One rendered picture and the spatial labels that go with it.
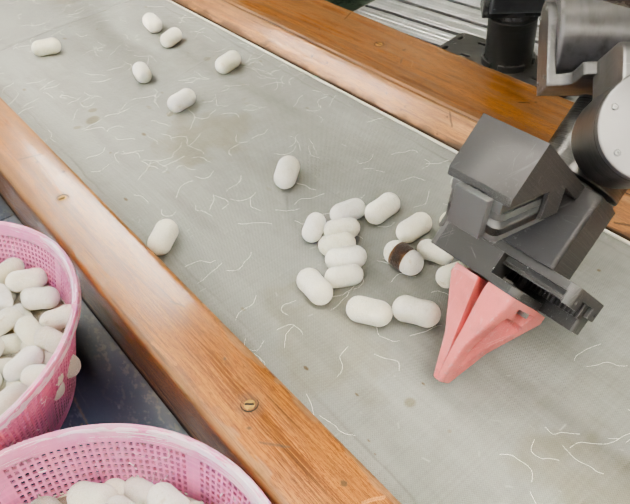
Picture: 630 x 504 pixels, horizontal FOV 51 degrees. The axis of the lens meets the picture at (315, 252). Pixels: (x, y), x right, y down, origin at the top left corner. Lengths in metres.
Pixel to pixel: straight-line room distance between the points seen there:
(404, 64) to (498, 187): 0.43
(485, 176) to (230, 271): 0.27
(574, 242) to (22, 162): 0.53
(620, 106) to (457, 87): 0.38
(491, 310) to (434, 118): 0.32
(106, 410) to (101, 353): 0.06
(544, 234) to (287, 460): 0.20
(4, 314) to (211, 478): 0.24
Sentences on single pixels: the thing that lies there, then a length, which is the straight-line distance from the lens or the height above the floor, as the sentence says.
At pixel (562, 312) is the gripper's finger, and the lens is 0.45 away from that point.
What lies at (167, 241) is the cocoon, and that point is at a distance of 0.58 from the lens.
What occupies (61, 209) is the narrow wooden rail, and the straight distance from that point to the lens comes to 0.64.
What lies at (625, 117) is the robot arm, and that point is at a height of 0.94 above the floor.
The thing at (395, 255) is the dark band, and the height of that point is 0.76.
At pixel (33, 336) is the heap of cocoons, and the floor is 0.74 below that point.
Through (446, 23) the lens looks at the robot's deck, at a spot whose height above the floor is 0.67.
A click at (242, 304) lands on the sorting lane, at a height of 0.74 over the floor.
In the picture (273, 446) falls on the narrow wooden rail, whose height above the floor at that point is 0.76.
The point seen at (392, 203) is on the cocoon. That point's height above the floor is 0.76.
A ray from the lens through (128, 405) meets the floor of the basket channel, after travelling 0.58.
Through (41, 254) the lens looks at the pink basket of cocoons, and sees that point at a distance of 0.62.
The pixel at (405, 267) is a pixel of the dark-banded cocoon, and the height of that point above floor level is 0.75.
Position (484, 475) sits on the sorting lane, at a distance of 0.44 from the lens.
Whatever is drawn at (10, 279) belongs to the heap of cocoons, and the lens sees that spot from 0.62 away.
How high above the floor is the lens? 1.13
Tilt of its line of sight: 43 degrees down
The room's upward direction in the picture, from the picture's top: 7 degrees counter-clockwise
